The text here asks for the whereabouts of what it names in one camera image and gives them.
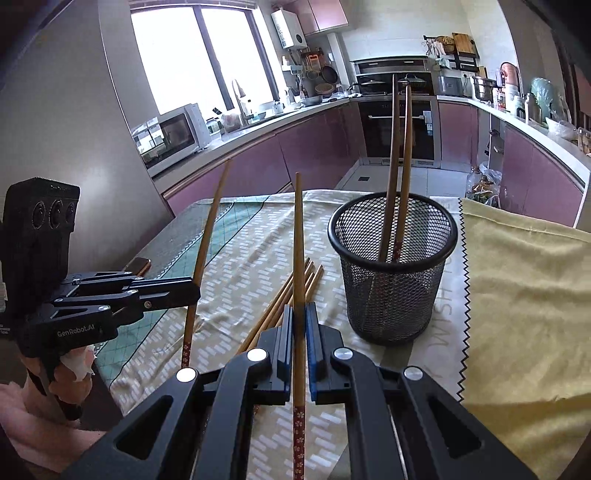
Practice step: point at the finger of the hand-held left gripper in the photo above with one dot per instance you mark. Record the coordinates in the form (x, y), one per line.
(171, 295)
(115, 279)

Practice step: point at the beige patterned tablecloth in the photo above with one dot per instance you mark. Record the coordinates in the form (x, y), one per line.
(258, 249)

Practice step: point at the grey refrigerator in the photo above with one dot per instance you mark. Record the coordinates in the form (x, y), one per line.
(69, 115)

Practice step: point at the black shelf rack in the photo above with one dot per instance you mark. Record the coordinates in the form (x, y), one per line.
(461, 60)

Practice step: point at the bags on floor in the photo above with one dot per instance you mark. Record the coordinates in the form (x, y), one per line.
(485, 184)

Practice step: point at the silver countertop appliance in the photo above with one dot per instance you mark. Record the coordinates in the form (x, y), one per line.
(449, 85)

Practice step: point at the pink base cabinets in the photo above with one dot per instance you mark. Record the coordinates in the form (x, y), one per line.
(531, 175)
(286, 152)

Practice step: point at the floral-tipped wooden chopstick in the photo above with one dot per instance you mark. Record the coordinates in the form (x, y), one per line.
(207, 240)
(299, 277)
(405, 184)
(392, 184)

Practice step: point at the black mesh holder cup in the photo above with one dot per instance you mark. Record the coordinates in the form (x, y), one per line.
(392, 314)

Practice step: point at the black lidded wok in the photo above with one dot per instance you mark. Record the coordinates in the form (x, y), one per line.
(415, 82)

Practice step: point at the white plastic bag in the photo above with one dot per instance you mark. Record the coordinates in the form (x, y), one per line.
(561, 128)

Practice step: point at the smartphone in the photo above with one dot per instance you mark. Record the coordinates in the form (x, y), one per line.
(138, 266)

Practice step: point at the black frying pan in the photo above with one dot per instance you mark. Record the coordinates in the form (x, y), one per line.
(371, 84)

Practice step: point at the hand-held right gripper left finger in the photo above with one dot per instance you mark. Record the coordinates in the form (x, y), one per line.
(287, 337)

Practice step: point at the range hood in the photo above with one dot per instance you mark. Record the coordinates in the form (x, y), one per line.
(388, 64)

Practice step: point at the yellow cloth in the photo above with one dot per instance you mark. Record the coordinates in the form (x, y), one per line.
(521, 300)

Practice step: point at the white tissue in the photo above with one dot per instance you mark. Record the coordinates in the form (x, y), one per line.
(76, 364)

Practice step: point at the person's left hand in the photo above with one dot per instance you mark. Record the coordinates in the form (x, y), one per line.
(76, 390)

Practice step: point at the hanging black pan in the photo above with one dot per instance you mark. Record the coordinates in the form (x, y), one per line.
(328, 74)

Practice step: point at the person's left forearm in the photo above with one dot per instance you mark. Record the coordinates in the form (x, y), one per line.
(27, 429)

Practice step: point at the pink jug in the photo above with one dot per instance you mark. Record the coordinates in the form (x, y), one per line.
(510, 76)

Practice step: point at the white water heater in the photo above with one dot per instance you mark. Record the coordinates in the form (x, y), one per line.
(288, 27)

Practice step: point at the stainless steel pot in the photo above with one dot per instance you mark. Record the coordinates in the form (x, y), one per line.
(484, 88)

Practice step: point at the green cutting mat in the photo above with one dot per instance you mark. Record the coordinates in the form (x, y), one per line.
(231, 221)

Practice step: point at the bunch of wooden chopsticks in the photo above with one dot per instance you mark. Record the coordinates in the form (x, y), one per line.
(272, 316)

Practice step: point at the metal kitchen faucet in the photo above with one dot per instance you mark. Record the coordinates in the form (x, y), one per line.
(240, 104)

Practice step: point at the green plastic bag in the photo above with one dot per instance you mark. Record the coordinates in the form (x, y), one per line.
(547, 94)

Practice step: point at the pink wall cabinets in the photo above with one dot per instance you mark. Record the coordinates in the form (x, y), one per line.
(323, 14)

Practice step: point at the kitchen window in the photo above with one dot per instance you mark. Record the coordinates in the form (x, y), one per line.
(175, 60)

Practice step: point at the black built-in oven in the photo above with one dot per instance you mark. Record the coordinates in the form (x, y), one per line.
(376, 134)

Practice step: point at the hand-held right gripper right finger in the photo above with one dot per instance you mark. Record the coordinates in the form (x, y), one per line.
(312, 350)

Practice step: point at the white microwave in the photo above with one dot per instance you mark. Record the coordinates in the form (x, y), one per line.
(171, 134)

